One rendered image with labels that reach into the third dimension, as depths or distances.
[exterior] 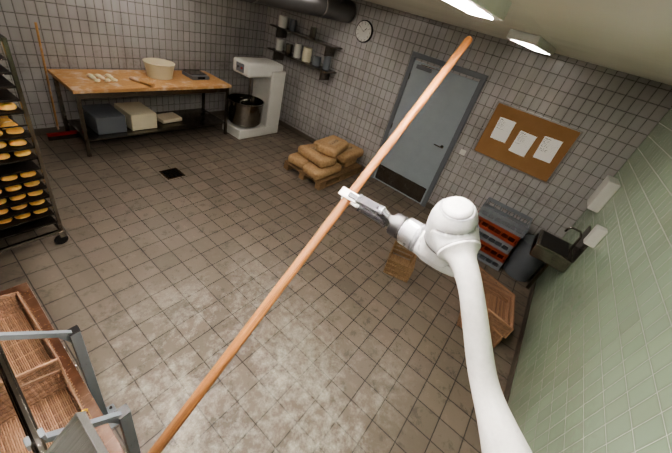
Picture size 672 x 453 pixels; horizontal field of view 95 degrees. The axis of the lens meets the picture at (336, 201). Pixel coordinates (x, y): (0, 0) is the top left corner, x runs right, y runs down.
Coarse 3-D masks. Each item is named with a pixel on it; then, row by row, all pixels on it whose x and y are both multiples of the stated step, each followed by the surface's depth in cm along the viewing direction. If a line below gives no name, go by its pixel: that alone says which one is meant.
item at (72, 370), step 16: (16, 288) 189; (0, 304) 179; (32, 304) 183; (48, 320) 178; (64, 352) 167; (64, 368) 161; (80, 384) 157; (64, 400) 150; (80, 400) 151; (64, 416) 145; (96, 416) 148; (16, 432) 137; (112, 432) 145; (112, 448) 140
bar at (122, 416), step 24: (0, 336) 118; (24, 336) 125; (48, 336) 133; (72, 336) 141; (0, 360) 108; (96, 384) 168; (24, 408) 99; (120, 408) 123; (24, 432) 95; (48, 432) 99
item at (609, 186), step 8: (608, 176) 339; (600, 184) 348; (608, 184) 324; (616, 184) 321; (600, 192) 331; (608, 192) 326; (592, 200) 339; (600, 200) 332; (608, 200) 329; (592, 208) 339; (600, 208) 335
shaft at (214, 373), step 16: (464, 48) 117; (448, 64) 114; (416, 112) 109; (400, 128) 107; (384, 144) 106; (368, 176) 103; (336, 208) 100; (320, 240) 98; (304, 256) 96; (288, 272) 94; (272, 304) 93; (256, 320) 91; (240, 336) 89; (224, 352) 89; (224, 368) 88; (208, 384) 86; (192, 400) 85; (176, 416) 84; (160, 448) 82
